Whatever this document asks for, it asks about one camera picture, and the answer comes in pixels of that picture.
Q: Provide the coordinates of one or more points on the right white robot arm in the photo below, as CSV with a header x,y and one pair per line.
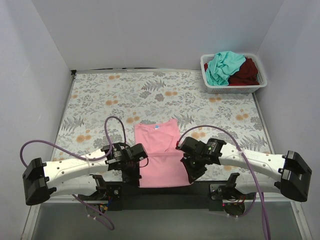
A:
x,y
288,175

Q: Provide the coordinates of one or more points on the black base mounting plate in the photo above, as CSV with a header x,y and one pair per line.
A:
x,y
209,195

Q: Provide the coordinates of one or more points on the teal t shirt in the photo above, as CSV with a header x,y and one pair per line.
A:
x,y
223,65

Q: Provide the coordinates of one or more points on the pink t shirt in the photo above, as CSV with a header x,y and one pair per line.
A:
x,y
163,168

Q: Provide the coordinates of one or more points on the dark red t shirt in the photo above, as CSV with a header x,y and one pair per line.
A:
x,y
246,76

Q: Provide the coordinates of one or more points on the floral table mat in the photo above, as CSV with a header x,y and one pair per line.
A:
x,y
105,107

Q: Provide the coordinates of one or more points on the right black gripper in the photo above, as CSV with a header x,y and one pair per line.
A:
x,y
194,170

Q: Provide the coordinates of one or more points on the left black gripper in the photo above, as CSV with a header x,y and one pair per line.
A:
x,y
130,175

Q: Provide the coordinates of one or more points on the white plastic basket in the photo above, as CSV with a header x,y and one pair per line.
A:
x,y
237,89

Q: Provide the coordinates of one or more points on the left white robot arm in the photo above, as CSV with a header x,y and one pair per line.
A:
x,y
82,175

